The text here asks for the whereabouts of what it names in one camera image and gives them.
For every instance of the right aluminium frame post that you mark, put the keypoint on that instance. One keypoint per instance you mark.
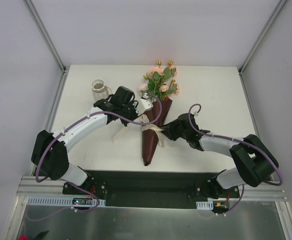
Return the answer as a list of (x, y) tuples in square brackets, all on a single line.
[(262, 35)]

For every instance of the left white cable duct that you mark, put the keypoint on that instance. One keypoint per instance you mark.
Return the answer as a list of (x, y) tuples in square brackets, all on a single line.
[(65, 201)]

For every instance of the white cable duct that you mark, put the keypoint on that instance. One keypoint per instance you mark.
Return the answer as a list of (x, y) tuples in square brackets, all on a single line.
[(204, 205), (65, 201)]

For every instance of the white ribbed ceramic vase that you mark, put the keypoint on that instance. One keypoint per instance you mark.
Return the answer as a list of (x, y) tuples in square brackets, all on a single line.
[(100, 90)]

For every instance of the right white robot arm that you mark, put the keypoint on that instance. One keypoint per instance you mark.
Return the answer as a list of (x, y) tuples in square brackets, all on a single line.
[(253, 161)]

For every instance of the brown red wrapping paper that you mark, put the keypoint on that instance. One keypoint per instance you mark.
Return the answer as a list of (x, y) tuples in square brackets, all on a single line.
[(150, 139)]

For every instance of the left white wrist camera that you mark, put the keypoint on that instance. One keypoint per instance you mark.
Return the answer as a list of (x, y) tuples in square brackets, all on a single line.
[(144, 104)]

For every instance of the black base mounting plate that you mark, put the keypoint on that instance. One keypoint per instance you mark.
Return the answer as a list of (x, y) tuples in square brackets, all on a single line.
[(137, 189)]

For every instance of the red black object bottom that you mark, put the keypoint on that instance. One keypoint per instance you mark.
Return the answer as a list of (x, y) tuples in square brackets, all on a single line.
[(39, 236)]

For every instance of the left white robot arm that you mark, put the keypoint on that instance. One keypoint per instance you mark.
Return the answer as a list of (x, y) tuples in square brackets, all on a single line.
[(51, 149)]

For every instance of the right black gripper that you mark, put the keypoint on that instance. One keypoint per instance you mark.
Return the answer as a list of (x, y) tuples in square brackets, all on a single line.
[(172, 129)]

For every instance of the left aluminium frame post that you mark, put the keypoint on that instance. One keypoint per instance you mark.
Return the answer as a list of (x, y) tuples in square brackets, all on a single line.
[(44, 34)]

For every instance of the aluminium frame post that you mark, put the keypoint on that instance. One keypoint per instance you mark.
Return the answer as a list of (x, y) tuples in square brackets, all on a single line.
[(44, 34), (262, 35)]

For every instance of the pink flower bunch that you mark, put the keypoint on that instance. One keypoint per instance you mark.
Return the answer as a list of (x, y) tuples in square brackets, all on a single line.
[(160, 81)]

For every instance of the right white cable duct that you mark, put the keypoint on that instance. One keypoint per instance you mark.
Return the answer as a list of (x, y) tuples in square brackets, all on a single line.
[(204, 205)]

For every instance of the cream printed ribbon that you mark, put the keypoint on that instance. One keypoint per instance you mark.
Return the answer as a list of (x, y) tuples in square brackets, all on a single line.
[(142, 119)]

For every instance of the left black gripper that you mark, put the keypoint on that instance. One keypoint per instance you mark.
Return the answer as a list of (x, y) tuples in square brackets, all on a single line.
[(129, 113)]

